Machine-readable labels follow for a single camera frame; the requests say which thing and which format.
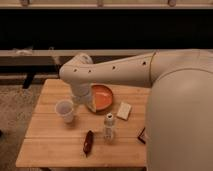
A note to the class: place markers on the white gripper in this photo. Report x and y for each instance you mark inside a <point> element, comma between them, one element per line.
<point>82,95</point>

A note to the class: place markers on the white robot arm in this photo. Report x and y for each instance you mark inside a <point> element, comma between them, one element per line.
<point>179,112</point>

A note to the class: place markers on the orange plate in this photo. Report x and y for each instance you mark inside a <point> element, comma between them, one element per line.
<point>102,98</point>

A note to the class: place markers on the clear plastic cup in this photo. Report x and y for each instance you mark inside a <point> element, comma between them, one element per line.
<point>65,110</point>

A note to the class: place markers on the wooden table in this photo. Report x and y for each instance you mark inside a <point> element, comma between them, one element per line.
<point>49,142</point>

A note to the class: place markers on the white sponge block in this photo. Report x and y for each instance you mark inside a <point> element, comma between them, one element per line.
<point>124,111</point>

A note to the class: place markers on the dark object at table edge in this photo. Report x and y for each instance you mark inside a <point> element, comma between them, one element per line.
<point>141,136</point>

